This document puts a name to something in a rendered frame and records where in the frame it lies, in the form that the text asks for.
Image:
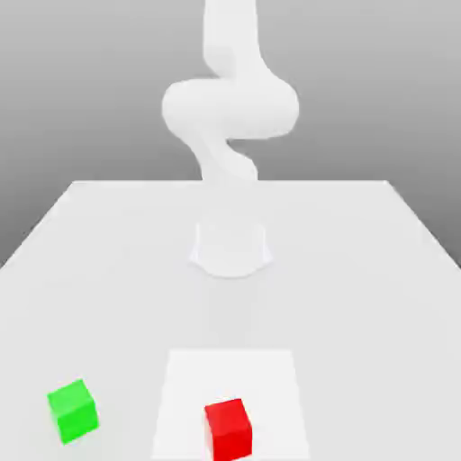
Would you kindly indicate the small green cube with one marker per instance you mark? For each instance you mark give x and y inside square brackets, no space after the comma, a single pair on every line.
[73,411]

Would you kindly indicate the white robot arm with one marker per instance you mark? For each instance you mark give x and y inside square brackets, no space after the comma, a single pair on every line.
[230,108]

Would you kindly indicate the small red cube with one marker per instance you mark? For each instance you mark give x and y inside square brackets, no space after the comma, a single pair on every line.
[228,428]

